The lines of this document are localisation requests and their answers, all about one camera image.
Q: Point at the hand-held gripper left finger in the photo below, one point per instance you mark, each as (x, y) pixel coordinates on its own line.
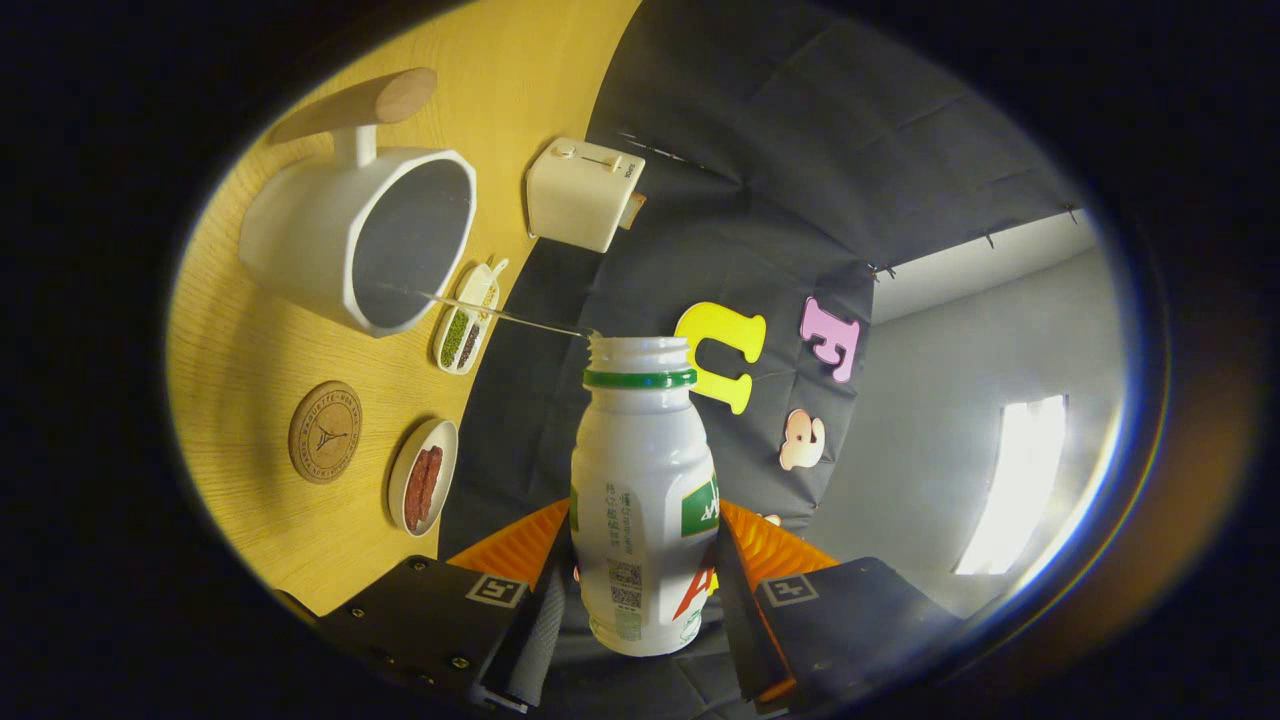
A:
(540, 625)

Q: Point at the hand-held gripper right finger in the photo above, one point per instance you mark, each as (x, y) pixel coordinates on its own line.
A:
(740, 625)

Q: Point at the round wooden coaster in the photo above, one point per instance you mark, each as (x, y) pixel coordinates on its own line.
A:
(325, 432)

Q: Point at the white round plate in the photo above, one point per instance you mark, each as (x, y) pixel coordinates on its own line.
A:
(398, 490)

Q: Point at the wooden table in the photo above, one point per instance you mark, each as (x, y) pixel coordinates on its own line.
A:
(270, 540)

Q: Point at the white divided dish with beans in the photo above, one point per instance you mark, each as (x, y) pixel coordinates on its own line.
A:
(458, 340)

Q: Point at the bright ceiling light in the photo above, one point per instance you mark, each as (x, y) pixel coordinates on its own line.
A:
(1015, 490)

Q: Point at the toast slice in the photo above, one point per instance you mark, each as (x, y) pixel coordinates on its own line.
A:
(633, 210)

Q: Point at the cream toaster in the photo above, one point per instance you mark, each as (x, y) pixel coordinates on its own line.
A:
(575, 195)

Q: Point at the black backdrop cloth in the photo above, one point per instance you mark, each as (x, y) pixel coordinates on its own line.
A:
(780, 150)

